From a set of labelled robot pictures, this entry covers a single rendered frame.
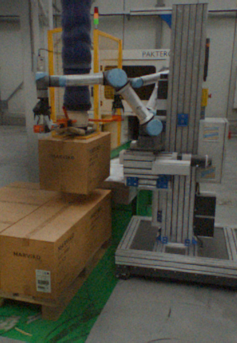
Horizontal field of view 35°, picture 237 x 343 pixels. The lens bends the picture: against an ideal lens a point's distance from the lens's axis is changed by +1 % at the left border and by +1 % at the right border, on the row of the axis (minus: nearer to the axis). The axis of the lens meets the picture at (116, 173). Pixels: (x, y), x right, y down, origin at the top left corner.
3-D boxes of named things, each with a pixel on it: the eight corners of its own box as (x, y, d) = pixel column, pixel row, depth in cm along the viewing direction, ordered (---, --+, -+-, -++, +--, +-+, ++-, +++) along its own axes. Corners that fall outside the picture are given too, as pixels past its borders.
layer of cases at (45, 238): (17, 218, 375) (15, 180, 366) (111, 230, 348) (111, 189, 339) (-76, 277, 264) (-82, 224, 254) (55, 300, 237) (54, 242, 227)
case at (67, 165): (69, 171, 347) (69, 129, 337) (110, 175, 336) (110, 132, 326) (39, 189, 291) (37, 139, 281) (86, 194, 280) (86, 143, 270)
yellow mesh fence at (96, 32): (116, 178, 596) (118, 39, 546) (122, 179, 593) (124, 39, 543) (91, 199, 487) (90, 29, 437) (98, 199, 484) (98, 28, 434)
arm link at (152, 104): (142, 121, 323) (169, 63, 322) (134, 120, 336) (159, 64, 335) (152, 127, 329) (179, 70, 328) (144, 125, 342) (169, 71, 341)
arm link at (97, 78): (118, 68, 265) (49, 73, 256) (122, 68, 254) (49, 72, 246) (119, 86, 268) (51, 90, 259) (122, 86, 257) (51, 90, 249)
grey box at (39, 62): (42, 84, 433) (41, 56, 425) (46, 84, 431) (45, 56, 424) (34, 84, 414) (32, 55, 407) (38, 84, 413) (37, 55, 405)
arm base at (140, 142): (157, 145, 283) (157, 132, 281) (154, 148, 269) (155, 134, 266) (138, 144, 286) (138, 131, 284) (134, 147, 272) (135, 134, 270)
